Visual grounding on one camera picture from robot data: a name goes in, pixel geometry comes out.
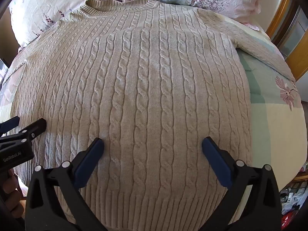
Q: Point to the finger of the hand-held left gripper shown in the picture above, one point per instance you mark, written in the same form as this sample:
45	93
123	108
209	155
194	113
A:
36	127
10	122

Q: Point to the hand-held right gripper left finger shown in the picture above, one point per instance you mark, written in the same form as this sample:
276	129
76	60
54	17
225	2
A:
89	157

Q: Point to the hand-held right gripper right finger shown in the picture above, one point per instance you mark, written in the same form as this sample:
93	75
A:
215	158

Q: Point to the person's left hand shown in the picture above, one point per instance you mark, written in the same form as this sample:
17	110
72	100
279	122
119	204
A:
12	195

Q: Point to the patchwork floral bed quilt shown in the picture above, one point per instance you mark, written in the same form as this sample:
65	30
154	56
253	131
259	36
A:
272	115

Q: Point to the clutter pile on floor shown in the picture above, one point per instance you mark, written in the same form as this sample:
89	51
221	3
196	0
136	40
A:
292	197

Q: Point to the floral white pillow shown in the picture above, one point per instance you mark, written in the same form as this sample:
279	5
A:
60	7

